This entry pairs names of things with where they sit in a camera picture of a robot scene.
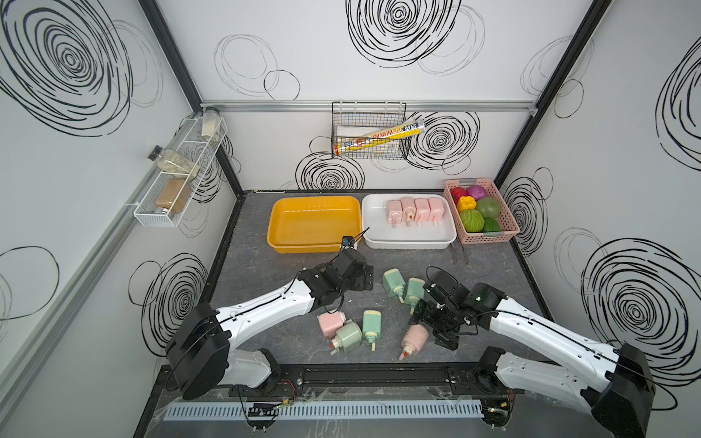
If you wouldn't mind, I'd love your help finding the white wire wall shelf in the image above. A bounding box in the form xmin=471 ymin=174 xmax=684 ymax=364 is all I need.
xmin=133 ymin=107 xmax=227 ymax=228

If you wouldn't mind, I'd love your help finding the clear bottle on shelf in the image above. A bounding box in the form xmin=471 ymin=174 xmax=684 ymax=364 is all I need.
xmin=148 ymin=146 xmax=200 ymax=181

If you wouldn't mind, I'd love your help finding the black corner frame post left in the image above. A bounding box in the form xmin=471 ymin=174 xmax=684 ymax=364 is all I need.
xmin=138 ymin=0 xmax=244 ymax=197

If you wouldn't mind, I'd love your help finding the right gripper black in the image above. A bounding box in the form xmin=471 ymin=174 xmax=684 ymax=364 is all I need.
xmin=403 ymin=297 xmax=460 ymax=349

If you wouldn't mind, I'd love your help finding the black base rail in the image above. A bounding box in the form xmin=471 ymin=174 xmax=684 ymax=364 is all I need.
xmin=150 ymin=360 xmax=595 ymax=403

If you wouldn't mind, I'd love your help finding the purple toy vegetable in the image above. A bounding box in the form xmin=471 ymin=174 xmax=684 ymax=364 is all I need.
xmin=466 ymin=185 xmax=489 ymax=201

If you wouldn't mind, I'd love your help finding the white plastic storage tray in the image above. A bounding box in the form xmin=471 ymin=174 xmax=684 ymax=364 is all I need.
xmin=361 ymin=193 xmax=456 ymax=249

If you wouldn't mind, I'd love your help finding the aluminium wall rail back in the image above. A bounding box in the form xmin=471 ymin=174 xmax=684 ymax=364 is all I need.
xmin=200 ymin=100 xmax=539 ymax=115

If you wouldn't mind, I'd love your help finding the pink perforated plastic basket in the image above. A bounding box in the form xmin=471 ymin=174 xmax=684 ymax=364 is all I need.
xmin=444 ymin=178 xmax=520 ymax=246

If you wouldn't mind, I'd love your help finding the white slotted cable duct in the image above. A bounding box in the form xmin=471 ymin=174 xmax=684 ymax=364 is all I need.
xmin=162 ymin=400 xmax=484 ymax=422

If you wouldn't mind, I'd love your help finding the green toy apple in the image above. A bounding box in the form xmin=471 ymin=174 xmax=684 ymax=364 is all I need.
xmin=476 ymin=196 xmax=502 ymax=219

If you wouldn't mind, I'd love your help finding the yellow plastic storage tray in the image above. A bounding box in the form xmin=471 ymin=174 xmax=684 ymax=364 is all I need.
xmin=267 ymin=196 xmax=361 ymax=254

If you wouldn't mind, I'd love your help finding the glass jar on shelf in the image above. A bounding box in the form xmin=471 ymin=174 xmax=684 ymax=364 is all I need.
xmin=201 ymin=106 xmax=221 ymax=139

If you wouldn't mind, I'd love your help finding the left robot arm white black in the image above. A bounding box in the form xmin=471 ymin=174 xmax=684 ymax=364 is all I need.
xmin=165 ymin=247 xmax=374 ymax=401

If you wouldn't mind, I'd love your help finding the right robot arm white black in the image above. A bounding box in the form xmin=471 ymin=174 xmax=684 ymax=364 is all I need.
xmin=410 ymin=270 xmax=656 ymax=437

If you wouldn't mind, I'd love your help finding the red toy pepper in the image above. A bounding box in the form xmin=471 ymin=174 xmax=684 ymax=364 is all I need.
xmin=450 ymin=187 xmax=468 ymax=205

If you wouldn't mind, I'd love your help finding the dark green toy vegetable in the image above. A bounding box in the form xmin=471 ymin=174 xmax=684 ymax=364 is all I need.
xmin=459 ymin=210 xmax=502 ymax=234

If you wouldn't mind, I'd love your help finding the black wire wall basket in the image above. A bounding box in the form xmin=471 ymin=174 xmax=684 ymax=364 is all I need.
xmin=330 ymin=100 xmax=407 ymax=161

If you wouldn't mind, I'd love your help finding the yellow red foil roll box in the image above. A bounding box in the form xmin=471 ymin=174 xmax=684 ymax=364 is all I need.
xmin=332 ymin=120 xmax=425 ymax=156

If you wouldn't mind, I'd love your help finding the yellow toy pepper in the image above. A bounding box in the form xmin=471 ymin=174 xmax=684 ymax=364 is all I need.
xmin=456 ymin=195 xmax=476 ymax=213

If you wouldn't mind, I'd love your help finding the black corner frame post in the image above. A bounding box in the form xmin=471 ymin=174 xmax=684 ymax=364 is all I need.
xmin=494 ymin=0 xmax=613 ymax=188
xmin=138 ymin=0 xmax=244 ymax=197

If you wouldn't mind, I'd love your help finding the aluminium wall rail left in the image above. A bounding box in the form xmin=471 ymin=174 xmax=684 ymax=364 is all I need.
xmin=1 ymin=169 xmax=156 ymax=423

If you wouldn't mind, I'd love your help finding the aluminium wall rail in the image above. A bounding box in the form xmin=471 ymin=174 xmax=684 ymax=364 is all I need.
xmin=1 ymin=169 xmax=156 ymax=423
xmin=200 ymin=100 xmax=539 ymax=115

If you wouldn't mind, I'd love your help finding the black corner frame post right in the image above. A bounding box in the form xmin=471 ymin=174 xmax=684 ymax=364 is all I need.
xmin=494 ymin=0 xmax=613 ymax=188

